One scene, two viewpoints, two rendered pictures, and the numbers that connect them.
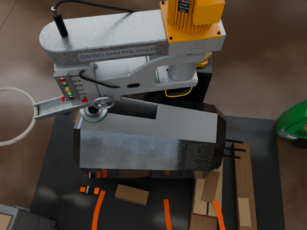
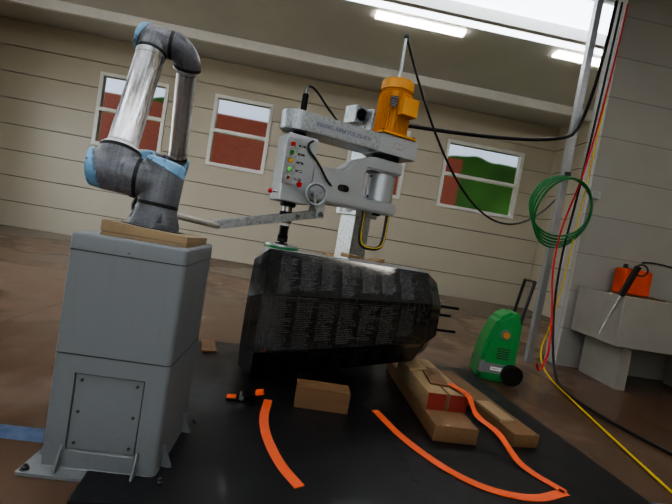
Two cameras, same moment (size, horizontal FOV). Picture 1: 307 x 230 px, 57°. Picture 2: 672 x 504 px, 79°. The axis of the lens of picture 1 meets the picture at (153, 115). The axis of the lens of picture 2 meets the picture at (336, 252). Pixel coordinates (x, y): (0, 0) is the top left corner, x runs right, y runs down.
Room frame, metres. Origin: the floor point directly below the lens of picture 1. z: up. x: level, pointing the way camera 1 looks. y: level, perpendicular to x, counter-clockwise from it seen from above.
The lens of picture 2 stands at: (-1.65, 0.86, 1.00)
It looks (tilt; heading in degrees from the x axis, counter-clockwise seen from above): 3 degrees down; 344
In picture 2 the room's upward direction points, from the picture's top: 10 degrees clockwise
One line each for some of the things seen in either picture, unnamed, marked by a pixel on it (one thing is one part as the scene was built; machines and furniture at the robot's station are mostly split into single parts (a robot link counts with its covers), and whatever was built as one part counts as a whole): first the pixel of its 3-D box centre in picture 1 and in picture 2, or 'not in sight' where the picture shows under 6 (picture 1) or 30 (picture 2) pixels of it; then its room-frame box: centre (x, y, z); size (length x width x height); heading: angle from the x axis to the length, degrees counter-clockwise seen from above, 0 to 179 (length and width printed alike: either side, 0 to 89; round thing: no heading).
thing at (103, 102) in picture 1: (103, 98); (313, 194); (0.91, 0.33, 1.20); 0.15 x 0.10 x 0.15; 100
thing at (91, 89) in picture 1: (92, 73); (304, 175); (1.02, 0.39, 1.33); 0.36 x 0.22 x 0.45; 100
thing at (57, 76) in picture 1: (67, 87); (289, 160); (0.89, 0.52, 1.38); 0.08 x 0.03 x 0.28; 100
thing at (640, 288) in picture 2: not in sight; (636, 282); (1.52, -3.24, 1.00); 0.50 x 0.22 x 0.33; 79
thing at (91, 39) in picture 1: (132, 37); (348, 140); (1.07, 0.12, 1.62); 0.96 x 0.25 x 0.17; 100
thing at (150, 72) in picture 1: (141, 70); (347, 186); (1.06, 0.08, 1.31); 0.74 x 0.23 x 0.49; 100
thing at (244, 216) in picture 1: (244, 211); (494, 410); (0.37, -0.86, 0.10); 0.25 x 0.10 x 0.01; 179
